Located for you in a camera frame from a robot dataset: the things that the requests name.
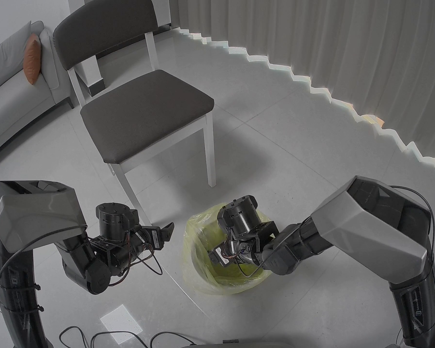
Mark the white trash bin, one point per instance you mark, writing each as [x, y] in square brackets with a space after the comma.
[194, 256]

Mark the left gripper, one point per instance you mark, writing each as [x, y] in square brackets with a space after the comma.
[156, 237]

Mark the pale grey sofa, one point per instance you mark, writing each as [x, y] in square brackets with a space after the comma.
[11, 96]

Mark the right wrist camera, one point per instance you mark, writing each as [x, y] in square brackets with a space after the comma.
[265, 232]

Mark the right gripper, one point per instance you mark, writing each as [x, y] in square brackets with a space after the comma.
[220, 256]

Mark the dark grey white-legged chair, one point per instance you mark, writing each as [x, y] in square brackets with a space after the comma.
[145, 112]

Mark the orange cushion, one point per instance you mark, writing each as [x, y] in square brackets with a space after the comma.
[32, 58]

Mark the white curtain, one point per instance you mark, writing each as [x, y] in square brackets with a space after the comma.
[330, 24]

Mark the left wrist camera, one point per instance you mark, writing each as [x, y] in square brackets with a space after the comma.
[100, 249]

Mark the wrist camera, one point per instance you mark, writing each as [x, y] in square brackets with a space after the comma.
[265, 232]
[100, 249]

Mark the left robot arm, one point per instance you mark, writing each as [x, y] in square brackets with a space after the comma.
[40, 216]

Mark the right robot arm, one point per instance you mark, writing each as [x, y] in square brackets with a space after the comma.
[369, 227]

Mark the yellow plastic bag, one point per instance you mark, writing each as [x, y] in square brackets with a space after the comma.
[199, 266]

